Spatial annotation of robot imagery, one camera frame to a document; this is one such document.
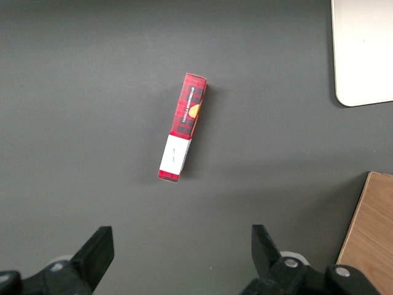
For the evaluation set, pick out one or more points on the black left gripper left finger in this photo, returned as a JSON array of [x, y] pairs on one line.
[[92, 258]]

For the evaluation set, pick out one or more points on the red plaid cookie box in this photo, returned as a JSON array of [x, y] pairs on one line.
[[184, 120]]

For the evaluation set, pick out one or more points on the white rectangular tray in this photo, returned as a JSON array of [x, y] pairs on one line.
[[365, 55]]

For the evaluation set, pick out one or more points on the wooden drawer cabinet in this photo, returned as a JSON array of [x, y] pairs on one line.
[[371, 230]]

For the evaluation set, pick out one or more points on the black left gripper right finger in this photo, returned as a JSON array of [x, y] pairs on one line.
[[267, 261]]

